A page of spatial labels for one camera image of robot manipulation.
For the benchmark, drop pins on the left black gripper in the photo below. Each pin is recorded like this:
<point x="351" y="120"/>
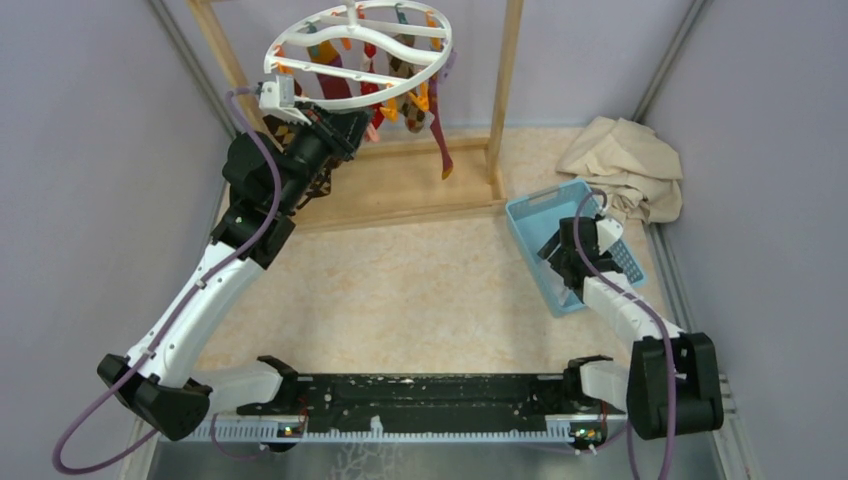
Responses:
<point x="341" y="131"/>

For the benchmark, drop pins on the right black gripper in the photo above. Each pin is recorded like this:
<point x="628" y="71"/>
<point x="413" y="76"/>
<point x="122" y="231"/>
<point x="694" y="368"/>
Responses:
<point x="554" y="246"/>

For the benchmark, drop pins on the light blue plastic basket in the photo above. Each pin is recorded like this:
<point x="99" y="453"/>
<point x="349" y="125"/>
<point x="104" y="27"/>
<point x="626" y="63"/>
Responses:
<point x="533" y="218"/>

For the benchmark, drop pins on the white round clip hanger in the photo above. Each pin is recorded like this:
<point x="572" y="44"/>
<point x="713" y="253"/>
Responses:
<point x="338" y="56"/>

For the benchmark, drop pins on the wooden hanger stand frame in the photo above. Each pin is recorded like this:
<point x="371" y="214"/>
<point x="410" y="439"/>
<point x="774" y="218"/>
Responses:
<point x="398" y="179"/>

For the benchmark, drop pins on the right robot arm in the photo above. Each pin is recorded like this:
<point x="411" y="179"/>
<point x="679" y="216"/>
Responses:
<point x="671" y="385"/>

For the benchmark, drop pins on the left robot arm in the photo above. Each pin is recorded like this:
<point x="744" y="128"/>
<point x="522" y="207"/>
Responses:
<point x="156" y="378"/>

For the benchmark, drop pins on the argyle beige sock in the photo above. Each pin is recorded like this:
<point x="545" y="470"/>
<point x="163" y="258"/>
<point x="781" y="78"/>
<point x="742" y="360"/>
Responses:
<point x="415" y="118"/>

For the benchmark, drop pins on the beige crumpled cloth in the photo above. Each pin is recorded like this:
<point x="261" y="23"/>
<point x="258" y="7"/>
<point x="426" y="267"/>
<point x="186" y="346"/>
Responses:
<point x="640" y="173"/>

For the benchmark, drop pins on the purple yellow hanging sock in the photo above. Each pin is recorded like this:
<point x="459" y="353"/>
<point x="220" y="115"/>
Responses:
<point x="436" y="128"/>

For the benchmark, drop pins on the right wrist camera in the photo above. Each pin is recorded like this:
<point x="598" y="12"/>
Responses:
<point x="609" y="231"/>

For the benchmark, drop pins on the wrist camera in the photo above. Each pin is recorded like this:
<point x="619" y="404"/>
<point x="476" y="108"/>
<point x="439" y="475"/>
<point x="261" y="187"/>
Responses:
<point x="277" y="97"/>
<point x="609" y="231"/>

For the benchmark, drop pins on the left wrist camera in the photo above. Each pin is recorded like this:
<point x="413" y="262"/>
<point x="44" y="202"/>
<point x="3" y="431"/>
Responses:
<point x="277" y="97"/>

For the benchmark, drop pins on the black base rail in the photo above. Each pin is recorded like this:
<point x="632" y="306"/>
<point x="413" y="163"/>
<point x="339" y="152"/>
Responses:
<point x="449" y="406"/>

